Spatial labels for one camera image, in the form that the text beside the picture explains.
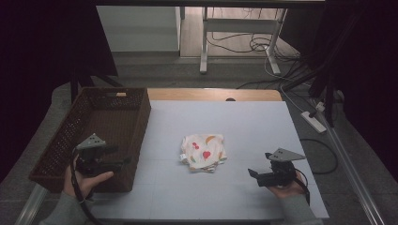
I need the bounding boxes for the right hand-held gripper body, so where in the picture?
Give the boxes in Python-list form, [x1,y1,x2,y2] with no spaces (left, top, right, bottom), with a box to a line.
[256,147,306,188]

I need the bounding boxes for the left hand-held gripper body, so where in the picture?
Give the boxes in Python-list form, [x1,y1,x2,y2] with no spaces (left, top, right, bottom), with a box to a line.
[74,133,111,177]

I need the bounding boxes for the brown woven basket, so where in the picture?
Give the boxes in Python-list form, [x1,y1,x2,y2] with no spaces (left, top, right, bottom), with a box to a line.
[28,86,152,193]

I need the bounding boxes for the white fruit-print garment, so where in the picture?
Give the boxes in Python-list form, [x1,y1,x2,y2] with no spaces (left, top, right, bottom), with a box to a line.
[179,133,228,173]

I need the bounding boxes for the person's right hand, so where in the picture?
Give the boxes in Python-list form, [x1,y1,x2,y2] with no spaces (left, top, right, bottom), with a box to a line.
[267,172,306,200]

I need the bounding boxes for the person's left hand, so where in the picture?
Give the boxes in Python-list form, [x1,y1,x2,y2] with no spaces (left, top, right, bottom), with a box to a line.
[63,155,115,200]

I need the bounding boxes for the white table mat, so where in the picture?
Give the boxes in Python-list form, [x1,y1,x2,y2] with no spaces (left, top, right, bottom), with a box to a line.
[89,99,330,221]

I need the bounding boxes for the white power strip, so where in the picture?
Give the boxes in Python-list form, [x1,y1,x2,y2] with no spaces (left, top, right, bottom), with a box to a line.
[300,111,328,135]

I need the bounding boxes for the black stand legs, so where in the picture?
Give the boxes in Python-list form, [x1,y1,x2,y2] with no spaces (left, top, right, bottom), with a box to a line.
[69,72,124,105]

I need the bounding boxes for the black tripod stand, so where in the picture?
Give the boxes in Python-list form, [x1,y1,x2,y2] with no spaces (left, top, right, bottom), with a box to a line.
[281,12,360,128]

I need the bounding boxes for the wooden table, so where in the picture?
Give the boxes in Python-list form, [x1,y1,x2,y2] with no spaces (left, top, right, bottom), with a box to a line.
[146,87,283,102]

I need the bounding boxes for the black curtain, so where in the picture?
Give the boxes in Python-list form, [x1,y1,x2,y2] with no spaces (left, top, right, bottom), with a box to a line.
[0,0,119,183]
[278,0,398,174]

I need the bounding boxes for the white cabinet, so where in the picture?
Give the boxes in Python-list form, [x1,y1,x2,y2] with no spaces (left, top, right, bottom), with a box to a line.
[96,6,183,58]

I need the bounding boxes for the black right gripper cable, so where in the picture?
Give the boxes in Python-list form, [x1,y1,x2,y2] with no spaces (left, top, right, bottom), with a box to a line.
[293,168,312,206]

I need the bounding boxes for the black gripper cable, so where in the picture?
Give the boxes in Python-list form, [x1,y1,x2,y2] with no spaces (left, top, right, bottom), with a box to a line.
[293,168,312,206]
[69,148,106,225]

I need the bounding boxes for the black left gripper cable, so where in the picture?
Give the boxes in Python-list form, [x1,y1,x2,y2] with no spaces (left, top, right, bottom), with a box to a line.
[69,148,106,225]

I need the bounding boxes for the looped black floor cable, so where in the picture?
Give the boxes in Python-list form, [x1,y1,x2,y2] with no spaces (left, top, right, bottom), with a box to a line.
[299,138,339,175]

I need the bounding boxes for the white floor cable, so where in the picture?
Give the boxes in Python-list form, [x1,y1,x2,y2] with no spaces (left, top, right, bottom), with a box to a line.
[263,55,308,114]

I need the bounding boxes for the metal rail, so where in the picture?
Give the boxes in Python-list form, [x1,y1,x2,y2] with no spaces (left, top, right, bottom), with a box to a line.
[311,98,387,225]
[13,183,49,225]

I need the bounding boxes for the tangled black floor cables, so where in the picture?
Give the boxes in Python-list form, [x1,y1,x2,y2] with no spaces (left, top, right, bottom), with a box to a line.
[207,7,302,62]

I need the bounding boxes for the white desk frame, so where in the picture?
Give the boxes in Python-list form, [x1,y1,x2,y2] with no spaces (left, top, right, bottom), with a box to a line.
[199,7,288,76]

